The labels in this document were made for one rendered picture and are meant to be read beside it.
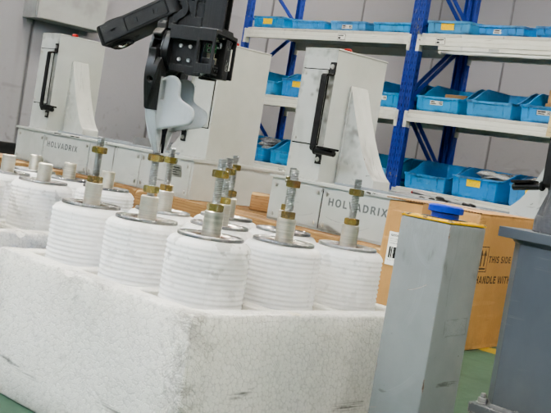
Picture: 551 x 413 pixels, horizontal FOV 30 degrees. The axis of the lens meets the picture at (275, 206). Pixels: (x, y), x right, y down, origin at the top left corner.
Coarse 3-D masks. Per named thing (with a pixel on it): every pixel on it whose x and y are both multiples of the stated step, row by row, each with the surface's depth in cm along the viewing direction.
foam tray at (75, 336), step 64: (0, 256) 132; (0, 320) 131; (64, 320) 121; (128, 320) 112; (192, 320) 105; (256, 320) 112; (320, 320) 119; (0, 384) 130; (64, 384) 120; (128, 384) 111; (192, 384) 107; (256, 384) 113; (320, 384) 121
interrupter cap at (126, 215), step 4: (116, 212) 123; (120, 212) 124; (124, 212) 125; (128, 212) 126; (116, 216) 122; (120, 216) 121; (124, 216) 121; (128, 216) 121; (132, 216) 124; (136, 216) 125; (132, 220) 120; (136, 220) 120; (140, 220) 120; (144, 220) 120; (148, 220) 120; (152, 220) 120; (156, 220) 122; (160, 220) 125; (164, 220) 125; (168, 220) 125; (172, 220) 125; (152, 224) 120; (156, 224) 120; (160, 224) 121; (164, 224) 121; (168, 224) 121; (172, 224) 122; (176, 224) 123
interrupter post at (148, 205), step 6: (144, 198) 123; (150, 198) 123; (156, 198) 123; (144, 204) 123; (150, 204) 123; (156, 204) 123; (144, 210) 123; (150, 210) 123; (156, 210) 123; (138, 216) 123; (144, 216) 123; (150, 216) 123; (156, 216) 124
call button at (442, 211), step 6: (432, 204) 116; (438, 204) 115; (444, 204) 117; (432, 210) 116; (438, 210) 115; (444, 210) 115; (450, 210) 115; (456, 210) 115; (462, 210) 116; (438, 216) 115; (444, 216) 115; (450, 216) 115; (456, 216) 116
